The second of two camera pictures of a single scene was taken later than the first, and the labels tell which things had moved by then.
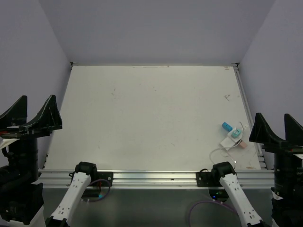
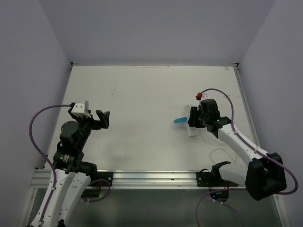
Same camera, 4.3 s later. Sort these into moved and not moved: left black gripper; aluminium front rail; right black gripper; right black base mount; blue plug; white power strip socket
Moved: right black gripper; blue plug; left black gripper; white power strip socket
Not moved: right black base mount; aluminium front rail
